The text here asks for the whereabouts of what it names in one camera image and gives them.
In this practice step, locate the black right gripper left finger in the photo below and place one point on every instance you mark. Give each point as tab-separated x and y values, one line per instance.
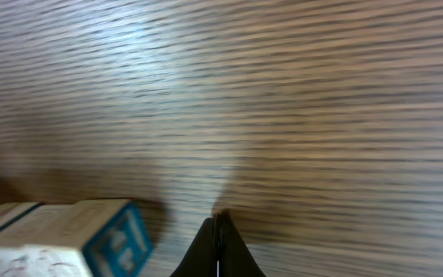
201	258

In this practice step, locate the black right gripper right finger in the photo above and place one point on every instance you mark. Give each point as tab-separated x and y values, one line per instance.
234	257

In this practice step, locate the white block red U side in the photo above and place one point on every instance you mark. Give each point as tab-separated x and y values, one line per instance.
104	237

